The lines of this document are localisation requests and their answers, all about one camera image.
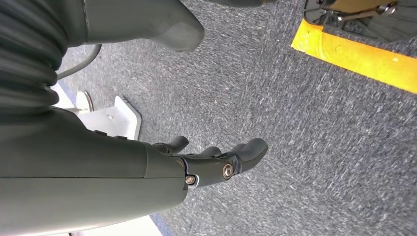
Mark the grey standing panel with base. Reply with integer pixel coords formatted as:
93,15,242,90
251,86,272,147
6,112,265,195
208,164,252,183
76,95,143,141

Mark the round disc base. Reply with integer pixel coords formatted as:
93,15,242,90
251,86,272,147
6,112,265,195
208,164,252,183
76,91,95,114

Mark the yellow floor tape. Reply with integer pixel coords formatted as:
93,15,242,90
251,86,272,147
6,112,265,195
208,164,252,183
291,18,417,95

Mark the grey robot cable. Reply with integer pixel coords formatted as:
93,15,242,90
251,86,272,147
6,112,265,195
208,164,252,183
57,44,102,81

